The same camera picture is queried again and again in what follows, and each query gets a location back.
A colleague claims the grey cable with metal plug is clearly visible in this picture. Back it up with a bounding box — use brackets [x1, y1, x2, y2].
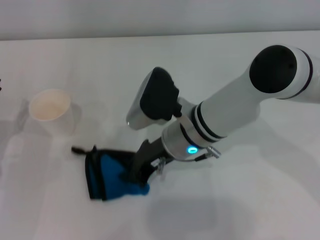
[174, 146, 223, 164]

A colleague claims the white paper cup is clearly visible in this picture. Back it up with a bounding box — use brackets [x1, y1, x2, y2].
[28, 88, 83, 141]

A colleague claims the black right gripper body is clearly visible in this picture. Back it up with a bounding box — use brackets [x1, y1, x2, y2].
[130, 138, 174, 185]

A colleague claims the black and white wrist camera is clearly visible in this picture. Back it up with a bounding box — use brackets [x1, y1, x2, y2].
[125, 66, 184, 131]

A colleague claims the clear plastic cable connector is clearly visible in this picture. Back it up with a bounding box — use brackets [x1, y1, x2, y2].
[150, 158, 166, 176]

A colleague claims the blue rag with black trim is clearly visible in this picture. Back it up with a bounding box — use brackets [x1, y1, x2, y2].
[71, 144, 151, 202]

